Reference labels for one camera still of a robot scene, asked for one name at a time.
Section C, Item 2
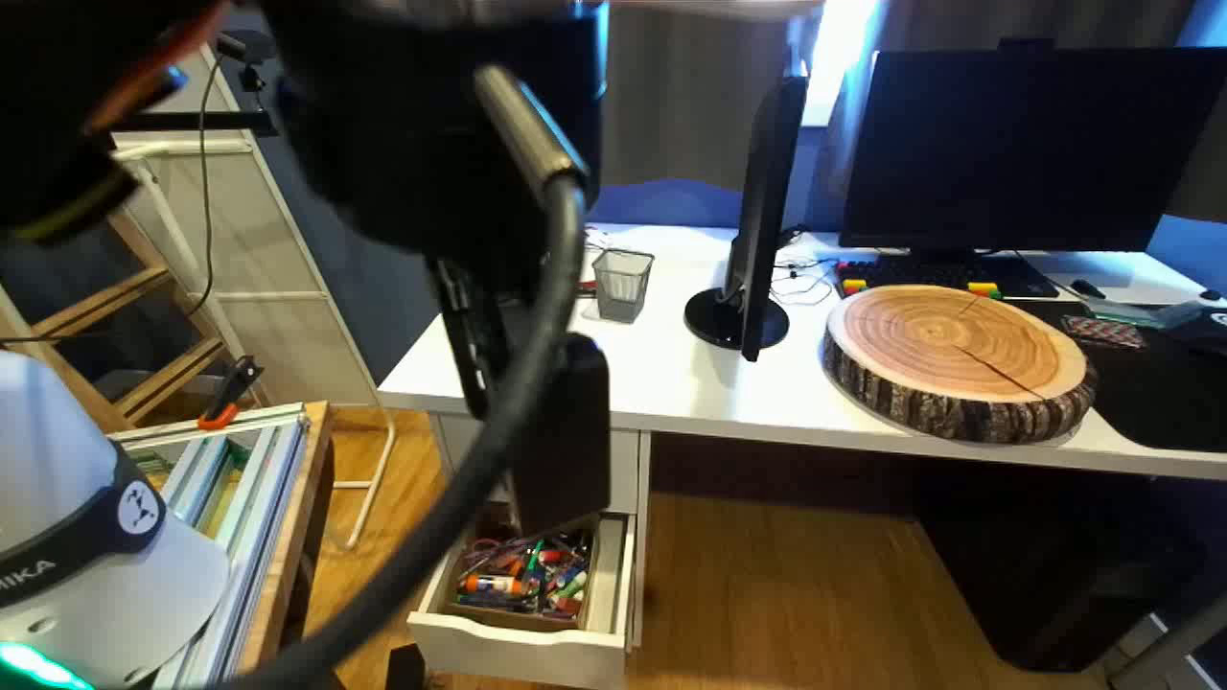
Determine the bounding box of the small black mesh bin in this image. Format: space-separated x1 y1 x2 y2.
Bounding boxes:
587 246 661 324

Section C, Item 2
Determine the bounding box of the white metal frame rack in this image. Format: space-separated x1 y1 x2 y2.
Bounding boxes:
109 127 402 555

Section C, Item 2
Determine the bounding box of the black monitor with round stand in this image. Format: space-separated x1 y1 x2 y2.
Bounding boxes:
681 67 812 364

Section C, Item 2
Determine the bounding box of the orange black clamp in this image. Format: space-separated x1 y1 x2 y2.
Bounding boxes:
188 355 270 435

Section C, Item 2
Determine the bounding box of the black keyboard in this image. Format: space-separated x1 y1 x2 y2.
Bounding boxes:
835 249 1067 301

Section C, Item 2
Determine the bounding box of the wide black monitor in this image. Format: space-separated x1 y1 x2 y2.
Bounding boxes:
835 40 1227 259

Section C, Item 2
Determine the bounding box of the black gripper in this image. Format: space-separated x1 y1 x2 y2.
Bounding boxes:
508 324 616 538

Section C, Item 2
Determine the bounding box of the white desk drawer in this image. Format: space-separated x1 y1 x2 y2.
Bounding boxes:
402 509 646 690

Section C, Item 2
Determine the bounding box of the round wood slice cushion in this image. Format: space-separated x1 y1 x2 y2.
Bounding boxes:
821 278 1101 447

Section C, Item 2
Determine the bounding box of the wooden ladder shelf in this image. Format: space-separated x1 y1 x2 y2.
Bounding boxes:
0 214 244 434

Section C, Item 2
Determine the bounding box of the pile of coloured markers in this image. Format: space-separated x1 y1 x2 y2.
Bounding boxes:
453 530 598 628

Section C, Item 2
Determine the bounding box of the wooden crate with books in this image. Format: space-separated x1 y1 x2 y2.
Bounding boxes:
109 398 336 690

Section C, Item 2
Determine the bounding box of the black cable with orange sleeve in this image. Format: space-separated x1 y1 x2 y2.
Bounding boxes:
214 61 598 690

